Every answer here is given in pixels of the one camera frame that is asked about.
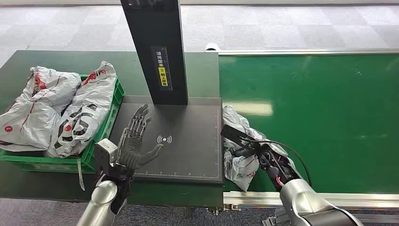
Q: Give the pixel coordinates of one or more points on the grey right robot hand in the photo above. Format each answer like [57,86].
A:
[249,151]

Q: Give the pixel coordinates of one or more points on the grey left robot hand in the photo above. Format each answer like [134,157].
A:
[132,153]

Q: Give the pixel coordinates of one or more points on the grey plastic mailer package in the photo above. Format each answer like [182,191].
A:
[241,170]

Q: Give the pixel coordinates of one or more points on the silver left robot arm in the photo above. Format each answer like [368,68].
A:
[101,199]

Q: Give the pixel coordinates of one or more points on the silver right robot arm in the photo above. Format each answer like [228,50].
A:
[307,202]

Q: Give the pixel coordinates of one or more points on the white package with black print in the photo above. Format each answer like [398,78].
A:
[84,106]

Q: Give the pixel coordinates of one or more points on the green conveyor belt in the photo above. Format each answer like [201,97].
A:
[311,118]

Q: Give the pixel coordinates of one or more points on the white package with red stripe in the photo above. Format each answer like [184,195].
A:
[40,106]

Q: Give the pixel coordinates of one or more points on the green plastic crate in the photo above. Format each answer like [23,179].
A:
[106,124]

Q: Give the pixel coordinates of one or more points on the black scanner platform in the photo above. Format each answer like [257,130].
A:
[190,140]

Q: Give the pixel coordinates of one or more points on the black and yellow column label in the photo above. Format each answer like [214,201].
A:
[162,70]

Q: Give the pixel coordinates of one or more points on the dark green table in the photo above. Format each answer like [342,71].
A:
[93,59]

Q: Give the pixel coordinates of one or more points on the black scanner column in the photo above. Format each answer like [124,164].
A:
[156,28]

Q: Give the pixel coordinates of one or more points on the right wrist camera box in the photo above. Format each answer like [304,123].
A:
[233,134]

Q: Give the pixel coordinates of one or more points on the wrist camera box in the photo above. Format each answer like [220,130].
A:
[105,153]
[233,134]

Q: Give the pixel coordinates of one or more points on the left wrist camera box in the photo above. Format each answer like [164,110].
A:
[105,153]

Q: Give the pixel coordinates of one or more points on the metal conveyor bracket with bolts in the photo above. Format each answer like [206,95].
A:
[226,208]

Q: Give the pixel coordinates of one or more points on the thin aluminium conveyor rail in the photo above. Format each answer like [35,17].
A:
[311,51]

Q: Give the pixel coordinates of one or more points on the wide aluminium conveyor rail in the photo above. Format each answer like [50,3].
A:
[358,199]

